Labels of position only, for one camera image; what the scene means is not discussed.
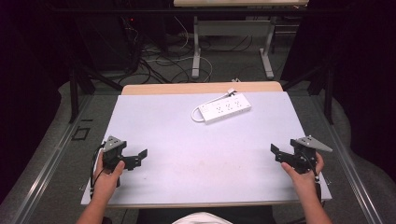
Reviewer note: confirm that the person's white shirt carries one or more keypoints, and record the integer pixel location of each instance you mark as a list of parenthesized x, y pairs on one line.
[(202, 218)]

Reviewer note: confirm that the white power plug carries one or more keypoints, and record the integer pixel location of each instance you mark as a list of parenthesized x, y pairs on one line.
[(231, 91)]

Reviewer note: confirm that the desk with grey legs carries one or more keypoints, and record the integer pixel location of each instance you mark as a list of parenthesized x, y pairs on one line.
[(232, 28)]

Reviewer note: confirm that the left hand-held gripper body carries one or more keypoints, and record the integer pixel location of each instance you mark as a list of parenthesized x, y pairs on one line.
[(112, 145)]

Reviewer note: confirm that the dark computer tower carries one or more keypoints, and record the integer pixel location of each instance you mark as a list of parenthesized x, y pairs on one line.
[(109, 40)]

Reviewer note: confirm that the person's left hand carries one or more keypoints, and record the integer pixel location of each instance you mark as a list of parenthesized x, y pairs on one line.
[(107, 182)]

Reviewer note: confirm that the person's right hand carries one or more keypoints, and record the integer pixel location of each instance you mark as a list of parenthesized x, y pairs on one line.
[(305, 182)]

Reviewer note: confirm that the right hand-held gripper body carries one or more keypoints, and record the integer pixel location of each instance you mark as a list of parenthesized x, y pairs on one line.
[(306, 157)]

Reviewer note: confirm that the black metal stand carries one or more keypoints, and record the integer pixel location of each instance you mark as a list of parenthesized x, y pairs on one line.
[(327, 90), (76, 90)]

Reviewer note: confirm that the aluminium rail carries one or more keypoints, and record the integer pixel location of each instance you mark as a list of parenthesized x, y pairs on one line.
[(345, 161), (46, 168)]

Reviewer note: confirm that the white power strip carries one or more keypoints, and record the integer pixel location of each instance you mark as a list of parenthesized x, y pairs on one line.
[(225, 107)]

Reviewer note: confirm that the white table cover board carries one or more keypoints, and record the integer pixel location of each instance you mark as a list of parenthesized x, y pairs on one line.
[(199, 155)]

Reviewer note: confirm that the person's dark pants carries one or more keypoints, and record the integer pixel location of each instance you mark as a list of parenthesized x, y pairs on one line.
[(249, 215)]

